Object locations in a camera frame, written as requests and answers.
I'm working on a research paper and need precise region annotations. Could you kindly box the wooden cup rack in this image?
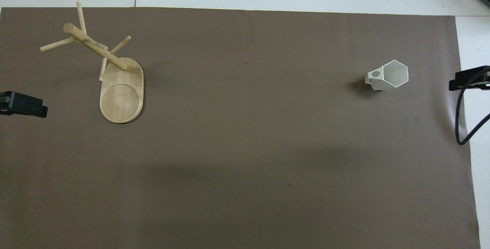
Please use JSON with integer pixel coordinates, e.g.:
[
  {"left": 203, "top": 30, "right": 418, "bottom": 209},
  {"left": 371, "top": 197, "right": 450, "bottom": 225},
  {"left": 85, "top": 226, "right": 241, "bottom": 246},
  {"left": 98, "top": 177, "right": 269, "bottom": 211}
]
[{"left": 39, "top": 2, "right": 145, "bottom": 124}]

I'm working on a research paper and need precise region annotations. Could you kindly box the white hexagonal cup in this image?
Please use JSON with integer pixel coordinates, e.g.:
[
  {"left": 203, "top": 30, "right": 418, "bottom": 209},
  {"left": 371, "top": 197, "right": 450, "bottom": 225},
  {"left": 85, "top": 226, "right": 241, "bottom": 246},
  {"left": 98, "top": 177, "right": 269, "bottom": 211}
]
[{"left": 364, "top": 60, "right": 409, "bottom": 91}]

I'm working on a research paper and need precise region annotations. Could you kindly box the black cable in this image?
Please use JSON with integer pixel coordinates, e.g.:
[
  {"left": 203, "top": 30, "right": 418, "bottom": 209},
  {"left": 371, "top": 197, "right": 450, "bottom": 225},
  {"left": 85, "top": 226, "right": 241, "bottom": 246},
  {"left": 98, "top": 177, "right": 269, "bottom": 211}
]
[{"left": 454, "top": 76, "right": 490, "bottom": 146}]

